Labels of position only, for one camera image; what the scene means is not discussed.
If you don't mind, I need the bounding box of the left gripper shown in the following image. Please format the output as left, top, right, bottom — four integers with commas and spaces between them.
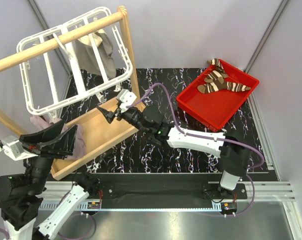
20, 119, 78, 195

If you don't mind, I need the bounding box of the lilac sock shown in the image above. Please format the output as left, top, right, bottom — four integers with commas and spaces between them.
30, 115, 87, 161

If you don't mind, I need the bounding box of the white plastic sock hanger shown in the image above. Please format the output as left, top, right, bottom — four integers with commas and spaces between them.
16, 6, 136, 116

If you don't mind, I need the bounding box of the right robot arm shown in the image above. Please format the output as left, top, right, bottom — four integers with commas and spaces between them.
98, 106, 251, 202

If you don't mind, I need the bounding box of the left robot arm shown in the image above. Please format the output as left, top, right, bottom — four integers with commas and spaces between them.
0, 120, 102, 240

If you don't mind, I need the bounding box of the wooden drying rack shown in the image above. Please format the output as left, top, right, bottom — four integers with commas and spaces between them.
0, 10, 140, 180

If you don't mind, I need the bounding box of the grey beige hanging sock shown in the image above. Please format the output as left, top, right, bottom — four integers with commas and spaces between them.
73, 28, 117, 80

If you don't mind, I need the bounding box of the red plastic tray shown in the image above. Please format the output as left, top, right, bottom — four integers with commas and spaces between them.
176, 58, 260, 132

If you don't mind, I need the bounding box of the brown striped sock left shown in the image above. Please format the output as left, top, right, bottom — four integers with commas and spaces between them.
197, 70, 228, 94

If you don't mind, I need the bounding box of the brown striped sock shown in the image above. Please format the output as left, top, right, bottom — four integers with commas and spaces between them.
203, 58, 251, 94
197, 70, 228, 94

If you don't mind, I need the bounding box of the brown striped sock right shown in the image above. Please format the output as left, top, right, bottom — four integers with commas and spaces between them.
203, 58, 251, 94

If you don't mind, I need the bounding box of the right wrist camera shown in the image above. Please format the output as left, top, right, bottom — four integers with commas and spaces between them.
115, 89, 137, 113

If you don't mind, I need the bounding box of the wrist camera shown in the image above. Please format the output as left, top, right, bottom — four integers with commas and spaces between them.
0, 136, 38, 161
115, 89, 137, 113

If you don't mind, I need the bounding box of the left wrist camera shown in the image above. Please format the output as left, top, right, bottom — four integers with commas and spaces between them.
0, 136, 38, 161

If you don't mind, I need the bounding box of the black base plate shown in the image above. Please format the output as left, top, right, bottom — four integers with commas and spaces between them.
74, 172, 248, 211

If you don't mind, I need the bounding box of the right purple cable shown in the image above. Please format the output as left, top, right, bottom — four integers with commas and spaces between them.
125, 83, 266, 217

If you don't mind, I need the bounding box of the aluminium rail frame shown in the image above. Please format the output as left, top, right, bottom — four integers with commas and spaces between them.
35, 74, 302, 240

